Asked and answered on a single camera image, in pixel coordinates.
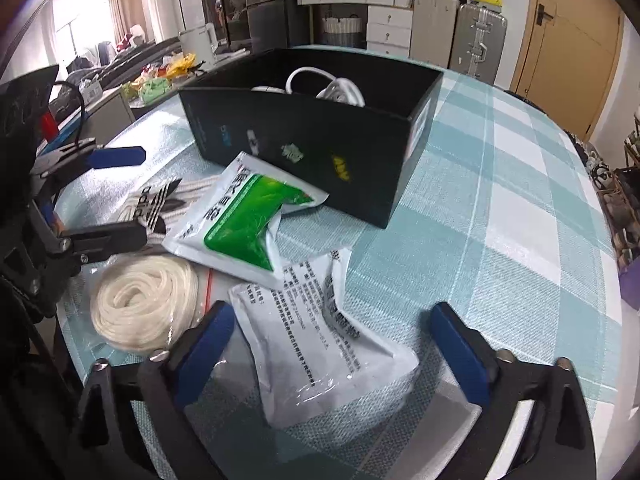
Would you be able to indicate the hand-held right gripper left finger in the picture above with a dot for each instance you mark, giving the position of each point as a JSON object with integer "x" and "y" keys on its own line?
{"x": 205, "y": 355}

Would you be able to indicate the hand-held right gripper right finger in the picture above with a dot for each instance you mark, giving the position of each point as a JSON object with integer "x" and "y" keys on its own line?
{"x": 460, "y": 355}

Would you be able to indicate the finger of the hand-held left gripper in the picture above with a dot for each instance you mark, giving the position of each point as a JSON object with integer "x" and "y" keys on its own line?
{"x": 107, "y": 240}
{"x": 115, "y": 156}

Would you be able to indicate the white shoelaces bag black logo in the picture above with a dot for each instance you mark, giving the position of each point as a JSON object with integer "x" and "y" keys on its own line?
{"x": 155, "y": 205}

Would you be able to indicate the cream shoelaces plastic bag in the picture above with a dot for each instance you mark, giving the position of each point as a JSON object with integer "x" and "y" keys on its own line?
{"x": 135, "y": 300}

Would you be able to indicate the white printed pouch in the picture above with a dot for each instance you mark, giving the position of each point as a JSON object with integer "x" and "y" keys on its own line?
{"x": 310, "y": 320}

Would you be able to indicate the green and white pouch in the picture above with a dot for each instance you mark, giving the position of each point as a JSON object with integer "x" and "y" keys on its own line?
{"x": 240, "y": 210}

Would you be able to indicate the black cardboard box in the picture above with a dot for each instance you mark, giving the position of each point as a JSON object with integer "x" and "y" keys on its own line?
{"x": 300, "y": 130}

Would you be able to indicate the green snack packet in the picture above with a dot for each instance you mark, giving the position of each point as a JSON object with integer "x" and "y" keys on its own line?
{"x": 152, "y": 90}

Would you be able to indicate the yellow snack packet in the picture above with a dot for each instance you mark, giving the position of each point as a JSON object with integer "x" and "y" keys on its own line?
{"x": 180, "y": 66}

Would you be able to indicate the white kettle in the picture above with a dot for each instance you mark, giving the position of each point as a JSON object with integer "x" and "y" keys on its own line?
{"x": 197, "y": 40}

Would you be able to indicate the brown curtain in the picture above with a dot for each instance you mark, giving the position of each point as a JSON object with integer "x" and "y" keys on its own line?
{"x": 127, "y": 10}

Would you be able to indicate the teal checked tablecloth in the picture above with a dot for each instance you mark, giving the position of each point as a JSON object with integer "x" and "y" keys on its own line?
{"x": 500, "y": 185}

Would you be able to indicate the dark glass cabinet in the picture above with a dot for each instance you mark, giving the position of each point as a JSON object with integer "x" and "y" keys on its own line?
{"x": 220, "y": 0}

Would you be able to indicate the purple bag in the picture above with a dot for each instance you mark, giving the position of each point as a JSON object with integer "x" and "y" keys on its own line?
{"x": 631, "y": 270}

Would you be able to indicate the grey refrigerator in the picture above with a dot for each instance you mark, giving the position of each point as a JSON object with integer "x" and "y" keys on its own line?
{"x": 267, "y": 25}

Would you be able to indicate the wooden shoe rack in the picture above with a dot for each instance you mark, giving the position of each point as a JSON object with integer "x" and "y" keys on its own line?
{"x": 617, "y": 195}

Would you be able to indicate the rows of shoes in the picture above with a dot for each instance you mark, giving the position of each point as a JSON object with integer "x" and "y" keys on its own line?
{"x": 607, "y": 180}

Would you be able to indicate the white woven basket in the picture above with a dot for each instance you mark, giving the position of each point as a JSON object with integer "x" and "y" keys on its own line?
{"x": 341, "y": 30}

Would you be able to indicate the white desk with drawers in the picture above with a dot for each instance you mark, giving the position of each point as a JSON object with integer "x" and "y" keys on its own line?
{"x": 387, "y": 20}

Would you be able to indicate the silver suitcase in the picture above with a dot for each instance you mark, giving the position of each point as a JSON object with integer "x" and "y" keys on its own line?
{"x": 477, "y": 40}

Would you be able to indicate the beige suitcase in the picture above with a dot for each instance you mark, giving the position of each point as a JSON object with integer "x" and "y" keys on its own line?
{"x": 432, "y": 25}

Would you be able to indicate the tan wooden door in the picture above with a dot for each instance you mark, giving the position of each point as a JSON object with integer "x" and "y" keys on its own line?
{"x": 565, "y": 35}

